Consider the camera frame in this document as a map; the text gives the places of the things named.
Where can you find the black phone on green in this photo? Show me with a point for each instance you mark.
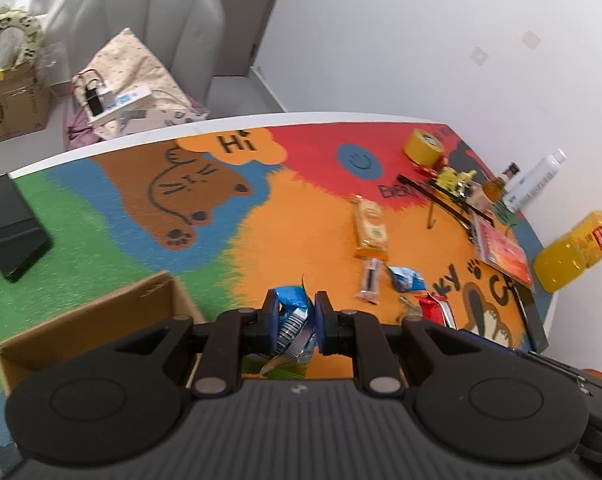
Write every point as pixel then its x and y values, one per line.
pixel 23 238

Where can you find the brown cardboard box on floor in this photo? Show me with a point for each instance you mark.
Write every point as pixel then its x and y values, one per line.
pixel 24 102

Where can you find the yellow wrapped candy pile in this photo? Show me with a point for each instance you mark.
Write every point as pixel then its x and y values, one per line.
pixel 456 183

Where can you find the yellow tape roll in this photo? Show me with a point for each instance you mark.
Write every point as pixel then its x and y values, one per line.
pixel 423 148

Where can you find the white spray bottle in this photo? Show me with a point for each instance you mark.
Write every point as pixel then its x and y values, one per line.
pixel 524 187

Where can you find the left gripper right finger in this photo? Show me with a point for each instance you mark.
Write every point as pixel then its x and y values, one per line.
pixel 359 336

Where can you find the colourful cartoon table mat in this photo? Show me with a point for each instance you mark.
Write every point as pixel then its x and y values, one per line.
pixel 237 212

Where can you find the blue crinkled snack packet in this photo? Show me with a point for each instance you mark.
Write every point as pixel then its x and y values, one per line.
pixel 404 279

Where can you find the black phone near juice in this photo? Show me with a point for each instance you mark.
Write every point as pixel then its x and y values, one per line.
pixel 538 341

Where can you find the white power strip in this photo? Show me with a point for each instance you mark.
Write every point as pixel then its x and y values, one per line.
pixel 121 105

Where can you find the grey armchair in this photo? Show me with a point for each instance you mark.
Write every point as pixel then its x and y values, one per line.
pixel 185 35

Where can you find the orange cracker packet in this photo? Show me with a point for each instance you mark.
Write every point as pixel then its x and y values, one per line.
pixel 371 234

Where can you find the clear dark cookie packet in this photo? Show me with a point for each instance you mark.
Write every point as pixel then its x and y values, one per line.
pixel 369 287

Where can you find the dotted beige cushion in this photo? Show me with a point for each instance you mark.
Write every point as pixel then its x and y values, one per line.
pixel 126 72

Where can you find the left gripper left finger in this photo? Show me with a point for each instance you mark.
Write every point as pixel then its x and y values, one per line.
pixel 224 343

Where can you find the red white striped snack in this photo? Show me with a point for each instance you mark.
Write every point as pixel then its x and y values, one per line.
pixel 436 309

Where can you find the red booklet in bag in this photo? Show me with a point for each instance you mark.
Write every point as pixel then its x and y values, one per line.
pixel 500 252

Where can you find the blue green snack packet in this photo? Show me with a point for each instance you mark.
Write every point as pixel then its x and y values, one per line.
pixel 292 329

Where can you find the orange juice bottle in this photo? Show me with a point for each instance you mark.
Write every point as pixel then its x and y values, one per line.
pixel 568 257

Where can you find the teal beige snack packet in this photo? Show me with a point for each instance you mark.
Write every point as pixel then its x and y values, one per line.
pixel 409 310

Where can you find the small amber glass bottle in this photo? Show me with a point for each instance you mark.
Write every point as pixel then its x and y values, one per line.
pixel 485 197

